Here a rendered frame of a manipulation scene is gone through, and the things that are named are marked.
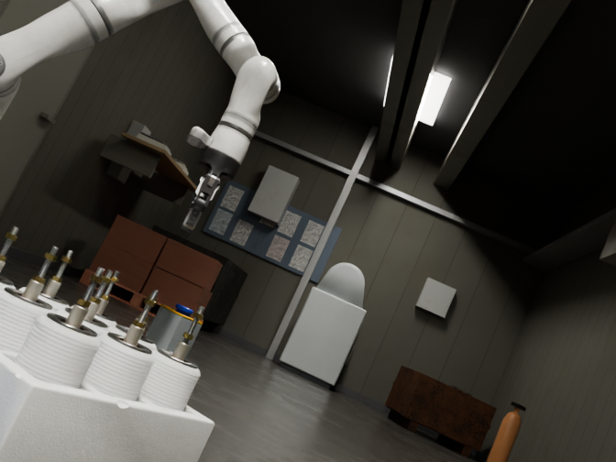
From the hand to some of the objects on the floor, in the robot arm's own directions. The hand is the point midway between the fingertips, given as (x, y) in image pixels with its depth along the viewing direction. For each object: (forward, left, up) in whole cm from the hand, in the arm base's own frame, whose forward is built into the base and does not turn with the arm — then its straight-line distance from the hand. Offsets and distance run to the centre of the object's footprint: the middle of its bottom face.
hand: (189, 223), depth 123 cm
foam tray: (-6, -11, -48) cm, 49 cm away
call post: (+2, +18, -48) cm, 51 cm away
